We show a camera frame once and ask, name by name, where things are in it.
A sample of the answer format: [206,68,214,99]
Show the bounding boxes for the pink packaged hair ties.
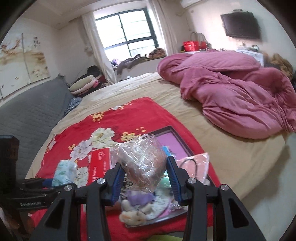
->
[176,151,211,185]

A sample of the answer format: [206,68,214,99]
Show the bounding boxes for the white bunny plush purple bow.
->
[119,190,155,227]

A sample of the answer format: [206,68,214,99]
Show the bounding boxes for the green tissue pack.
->
[52,160,77,187]

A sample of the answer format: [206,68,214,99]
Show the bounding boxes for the leopard print scrunchie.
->
[120,175,133,199]

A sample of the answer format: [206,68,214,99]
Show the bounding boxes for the pale floral fabric scrunchie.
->
[146,188,174,220]

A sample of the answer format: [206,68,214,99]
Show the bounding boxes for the red tissue box pack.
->
[87,148,111,185]

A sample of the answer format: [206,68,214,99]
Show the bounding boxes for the red floral blanket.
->
[30,97,221,241]

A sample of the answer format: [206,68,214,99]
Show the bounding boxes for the beige bed sheet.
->
[25,71,286,201]

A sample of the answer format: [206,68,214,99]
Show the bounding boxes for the grey quilted headboard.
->
[1,75,73,179]

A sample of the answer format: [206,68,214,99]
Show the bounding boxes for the pink quilted duvet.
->
[157,51,295,140]

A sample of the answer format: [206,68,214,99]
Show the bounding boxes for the folded blankets pile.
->
[69,65,107,97]

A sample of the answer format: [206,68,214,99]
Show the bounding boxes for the white window curtain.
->
[81,11,117,84]

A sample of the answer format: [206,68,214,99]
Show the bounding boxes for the clothes on window bench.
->
[111,48,166,75]

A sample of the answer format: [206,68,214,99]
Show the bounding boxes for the red gift bags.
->
[183,41,208,52]

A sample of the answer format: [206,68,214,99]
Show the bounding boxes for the white air conditioner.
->
[180,0,202,9]

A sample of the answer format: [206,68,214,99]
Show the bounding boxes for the blossom wall painting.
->
[0,33,50,98]

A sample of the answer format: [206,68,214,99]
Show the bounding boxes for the wall mounted black television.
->
[220,11,261,39]

